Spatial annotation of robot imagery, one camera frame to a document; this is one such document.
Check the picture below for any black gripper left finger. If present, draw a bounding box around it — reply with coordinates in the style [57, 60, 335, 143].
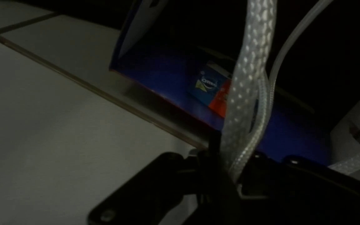
[88, 143, 240, 225]

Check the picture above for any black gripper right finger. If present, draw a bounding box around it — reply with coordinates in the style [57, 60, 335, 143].
[240, 154, 360, 225]

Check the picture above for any blue snack pack box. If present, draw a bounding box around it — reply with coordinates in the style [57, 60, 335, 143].
[108, 0, 360, 192]

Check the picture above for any thin white rope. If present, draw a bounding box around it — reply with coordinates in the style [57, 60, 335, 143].
[229, 0, 337, 183]

